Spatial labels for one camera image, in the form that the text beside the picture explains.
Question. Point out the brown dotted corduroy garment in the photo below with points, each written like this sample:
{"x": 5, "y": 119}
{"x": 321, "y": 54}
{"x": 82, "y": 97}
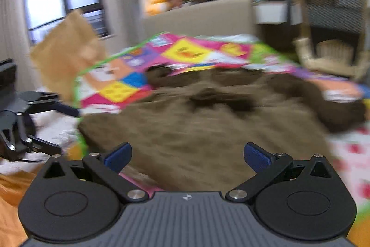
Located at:
{"x": 189, "y": 133}

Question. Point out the yellow duck plush toy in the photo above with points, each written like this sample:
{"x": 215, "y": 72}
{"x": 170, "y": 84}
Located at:
{"x": 155, "y": 7}

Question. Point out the white desk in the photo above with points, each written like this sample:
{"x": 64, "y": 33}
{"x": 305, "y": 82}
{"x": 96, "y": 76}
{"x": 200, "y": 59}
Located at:
{"x": 276, "y": 13}

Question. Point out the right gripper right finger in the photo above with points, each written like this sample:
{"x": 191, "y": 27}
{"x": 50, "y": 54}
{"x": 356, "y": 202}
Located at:
{"x": 256, "y": 157}

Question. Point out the beige upholstered headboard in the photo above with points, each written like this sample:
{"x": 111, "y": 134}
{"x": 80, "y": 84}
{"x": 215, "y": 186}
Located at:
{"x": 214, "y": 18}

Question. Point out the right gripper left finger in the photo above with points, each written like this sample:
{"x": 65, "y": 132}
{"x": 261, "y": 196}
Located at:
{"x": 118, "y": 158}

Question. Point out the beige mesh office chair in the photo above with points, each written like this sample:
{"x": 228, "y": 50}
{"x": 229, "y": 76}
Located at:
{"x": 332, "y": 37}

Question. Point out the brown paper bag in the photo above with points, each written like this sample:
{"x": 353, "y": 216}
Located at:
{"x": 67, "y": 50}

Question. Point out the colourful cartoon play mat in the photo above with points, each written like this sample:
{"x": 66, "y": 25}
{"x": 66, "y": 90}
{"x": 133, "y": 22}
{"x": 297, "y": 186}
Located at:
{"x": 112, "y": 84}

